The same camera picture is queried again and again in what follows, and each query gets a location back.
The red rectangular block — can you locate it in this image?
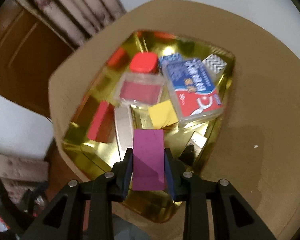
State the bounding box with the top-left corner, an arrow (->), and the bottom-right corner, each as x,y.
87,101 -> 114,143

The pink rectangular block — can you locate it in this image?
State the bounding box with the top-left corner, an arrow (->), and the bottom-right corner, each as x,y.
133,129 -> 165,191

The yellow small block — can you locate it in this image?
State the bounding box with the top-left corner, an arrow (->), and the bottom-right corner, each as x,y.
148,100 -> 179,129

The blue red floss box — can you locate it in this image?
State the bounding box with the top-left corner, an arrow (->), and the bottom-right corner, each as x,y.
162,58 -> 224,127

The red cap clear box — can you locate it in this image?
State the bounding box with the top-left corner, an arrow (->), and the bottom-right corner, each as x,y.
113,52 -> 165,106

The silver zigzag patterned box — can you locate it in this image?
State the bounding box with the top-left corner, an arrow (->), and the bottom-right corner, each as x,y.
203,54 -> 227,81

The blue patterned small box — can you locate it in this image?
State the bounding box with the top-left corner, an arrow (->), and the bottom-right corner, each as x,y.
159,53 -> 183,68

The gold lipstick case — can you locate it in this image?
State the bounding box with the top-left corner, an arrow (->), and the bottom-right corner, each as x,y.
114,105 -> 134,160

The red gold tin box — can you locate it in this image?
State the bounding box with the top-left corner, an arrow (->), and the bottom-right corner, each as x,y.
61,29 -> 237,224

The brown wooden door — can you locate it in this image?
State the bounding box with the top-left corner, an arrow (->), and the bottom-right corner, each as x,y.
0,0 -> 72,117

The striped floral curtain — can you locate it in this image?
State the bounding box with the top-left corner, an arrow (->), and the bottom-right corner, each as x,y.
16,0 -> 126,48

